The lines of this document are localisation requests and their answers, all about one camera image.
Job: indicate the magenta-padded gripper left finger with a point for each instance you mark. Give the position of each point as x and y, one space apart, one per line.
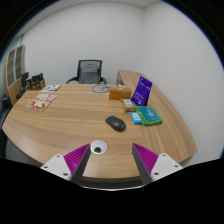
77 159

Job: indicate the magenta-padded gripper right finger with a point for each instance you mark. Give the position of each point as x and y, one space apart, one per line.
146 159

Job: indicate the black computer mouse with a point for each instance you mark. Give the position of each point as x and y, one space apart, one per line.
116 123

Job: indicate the red and pink mouse pad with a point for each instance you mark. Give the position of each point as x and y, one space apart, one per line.
41 101

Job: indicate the white round desk grommet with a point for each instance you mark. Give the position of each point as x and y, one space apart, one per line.
99 146

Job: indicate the blue wipes packet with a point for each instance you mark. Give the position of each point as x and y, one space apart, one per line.
135 118

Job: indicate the green and teal packet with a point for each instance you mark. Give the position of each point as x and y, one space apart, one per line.
149 115

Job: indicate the purple stand-up pouch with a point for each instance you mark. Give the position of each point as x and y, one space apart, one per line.
142 90

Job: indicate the brown wooden box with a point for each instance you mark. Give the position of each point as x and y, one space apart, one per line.
120 93

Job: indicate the white and green leaflet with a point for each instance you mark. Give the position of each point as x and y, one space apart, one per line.
51 88

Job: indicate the white paper sheets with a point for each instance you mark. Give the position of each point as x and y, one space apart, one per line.
121 85

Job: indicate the grey mesh office chair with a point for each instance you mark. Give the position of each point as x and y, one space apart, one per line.
89 72

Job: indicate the black swivel chair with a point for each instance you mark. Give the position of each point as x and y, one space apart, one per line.
24 81

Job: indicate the wooden shelf unit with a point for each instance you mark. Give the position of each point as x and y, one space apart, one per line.
12 71

